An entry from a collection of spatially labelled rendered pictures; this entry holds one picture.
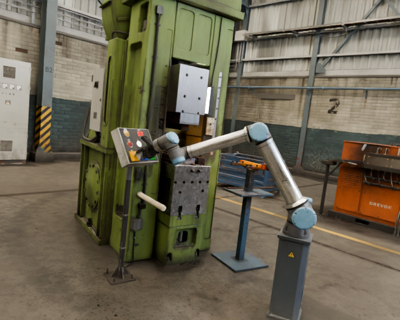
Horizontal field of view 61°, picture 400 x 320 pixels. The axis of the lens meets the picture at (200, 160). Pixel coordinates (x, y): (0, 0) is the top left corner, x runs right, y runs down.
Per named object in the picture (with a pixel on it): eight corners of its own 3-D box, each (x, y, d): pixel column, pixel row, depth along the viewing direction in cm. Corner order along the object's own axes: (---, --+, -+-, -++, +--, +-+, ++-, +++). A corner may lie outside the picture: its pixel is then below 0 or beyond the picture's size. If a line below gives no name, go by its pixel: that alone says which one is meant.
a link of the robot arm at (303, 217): (317, 218, 223) (265, 117, 223) (322, 225, 206) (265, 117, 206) (296, 227, 226) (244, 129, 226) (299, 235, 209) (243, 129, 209)
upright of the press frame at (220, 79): (210, 249, 349) (237, 20, 323) (189, 253, 335) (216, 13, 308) (188, 235, 385) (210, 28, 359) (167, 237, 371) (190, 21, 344)
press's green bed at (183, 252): (199, 261, 318) (205, 213, 313) (164, 267, 297) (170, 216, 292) (171, 240, 363) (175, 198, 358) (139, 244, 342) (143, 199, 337)
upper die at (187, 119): (198, 125, 300) (199, 114, 299) (179, 123, 289) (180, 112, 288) (175, 122, 334) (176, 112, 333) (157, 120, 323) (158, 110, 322)
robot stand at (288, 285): (301, 312, 249) (313, 233, 242) (297, 327, 229) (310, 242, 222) (272, 302, 257) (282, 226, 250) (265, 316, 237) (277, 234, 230)
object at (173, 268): (215, 268, 306) (215, 267, 305) (158, 280, 273) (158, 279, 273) (192, 252, 338) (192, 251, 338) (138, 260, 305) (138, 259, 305)
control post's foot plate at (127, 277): (137, 280, 268) (138, 269, 267) (110, 286, 256) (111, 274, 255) (127, 268, 286) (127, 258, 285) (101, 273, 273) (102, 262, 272)
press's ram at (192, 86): (211, 116, 307) (216, 71, 302) (175, 112, 285) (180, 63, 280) (187, 113, 341) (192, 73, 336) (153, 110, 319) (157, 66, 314)
